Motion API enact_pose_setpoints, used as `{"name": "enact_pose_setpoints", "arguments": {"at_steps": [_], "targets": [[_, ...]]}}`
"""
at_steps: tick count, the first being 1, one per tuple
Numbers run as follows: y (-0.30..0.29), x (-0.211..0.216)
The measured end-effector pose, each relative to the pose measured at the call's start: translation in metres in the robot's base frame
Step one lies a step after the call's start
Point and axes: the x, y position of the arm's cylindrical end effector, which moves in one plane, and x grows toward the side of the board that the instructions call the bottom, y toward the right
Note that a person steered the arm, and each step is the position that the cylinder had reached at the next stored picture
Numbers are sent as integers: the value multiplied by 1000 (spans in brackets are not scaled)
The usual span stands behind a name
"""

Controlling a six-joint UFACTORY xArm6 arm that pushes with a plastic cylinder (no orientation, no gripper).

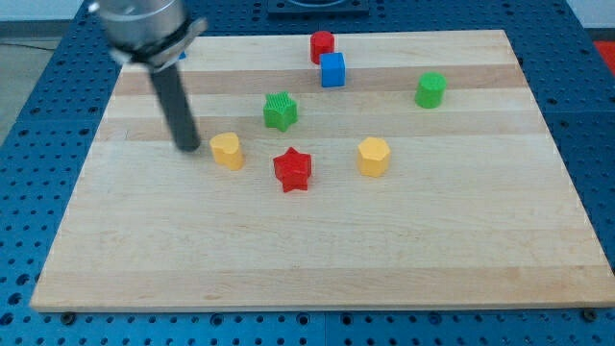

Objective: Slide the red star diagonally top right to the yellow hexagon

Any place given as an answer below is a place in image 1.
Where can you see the yellow hexagon block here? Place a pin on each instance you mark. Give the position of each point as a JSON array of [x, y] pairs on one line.
[[373, 157]]

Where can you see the wooden board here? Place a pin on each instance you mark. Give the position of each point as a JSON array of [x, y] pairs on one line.
[[475, 211]]

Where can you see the red cylinder block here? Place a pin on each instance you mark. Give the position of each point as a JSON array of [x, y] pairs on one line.
[[321, 42]]

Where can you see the blue cube block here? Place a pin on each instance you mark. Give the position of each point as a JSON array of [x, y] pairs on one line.
[[333, 70]]

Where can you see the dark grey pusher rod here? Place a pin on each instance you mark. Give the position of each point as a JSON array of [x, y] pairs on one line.
[[170, 91]]

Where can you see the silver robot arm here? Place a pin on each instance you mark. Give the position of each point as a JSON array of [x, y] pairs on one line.
[[154, 33]]

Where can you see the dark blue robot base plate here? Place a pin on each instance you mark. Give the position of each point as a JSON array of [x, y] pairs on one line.
[[284, 7]]

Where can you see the green cylinder block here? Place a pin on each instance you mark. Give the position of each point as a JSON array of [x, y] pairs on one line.
[[430, 90]]

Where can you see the yellow heart block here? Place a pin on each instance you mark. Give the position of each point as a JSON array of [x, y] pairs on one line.
[[226, 150]]

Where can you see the green star block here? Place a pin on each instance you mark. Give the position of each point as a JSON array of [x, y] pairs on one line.
[[280, 111]]

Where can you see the red star block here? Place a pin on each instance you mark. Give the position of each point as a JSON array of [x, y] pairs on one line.
[[293, 169]]

